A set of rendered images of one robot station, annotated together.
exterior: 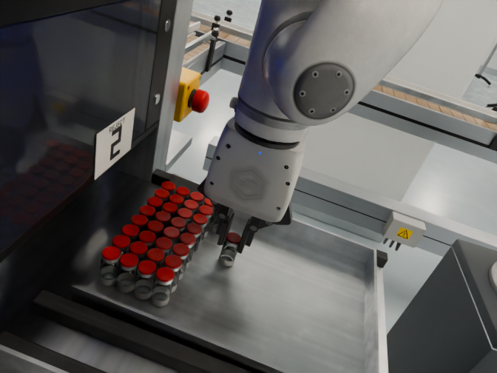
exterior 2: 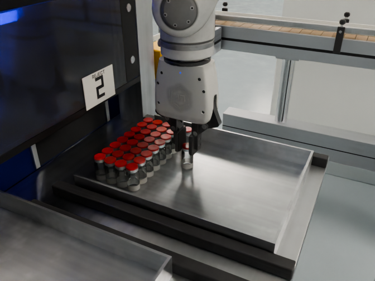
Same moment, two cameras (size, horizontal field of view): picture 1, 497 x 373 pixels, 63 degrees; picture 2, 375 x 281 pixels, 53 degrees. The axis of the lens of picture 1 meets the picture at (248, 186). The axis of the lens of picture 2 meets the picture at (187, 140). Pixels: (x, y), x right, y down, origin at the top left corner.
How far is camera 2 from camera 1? 0.25 m
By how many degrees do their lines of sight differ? 19
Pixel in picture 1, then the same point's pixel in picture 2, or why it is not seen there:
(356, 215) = (366, 160)
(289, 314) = (229, 196)
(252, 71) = not seen: hidden behind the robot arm
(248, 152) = (173, 74)
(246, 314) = (194, 196)
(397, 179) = not seen: outside the picture
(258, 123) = (170, 50)
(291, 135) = (193, 54)
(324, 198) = (332, 148)
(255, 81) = not seen: hidden behind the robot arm
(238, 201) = (177, 112)
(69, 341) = (72, 208)
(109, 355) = (94, 216)
